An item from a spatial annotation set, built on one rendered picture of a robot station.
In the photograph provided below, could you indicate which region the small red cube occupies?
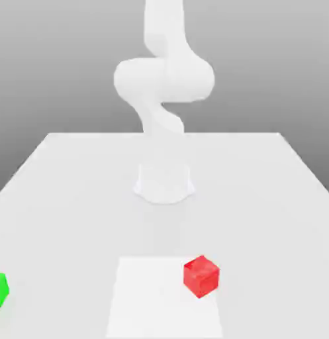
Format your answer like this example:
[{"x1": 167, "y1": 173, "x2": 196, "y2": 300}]
[{"x1": 183, "y1": 254, "x2": 220, "y2": 299}]

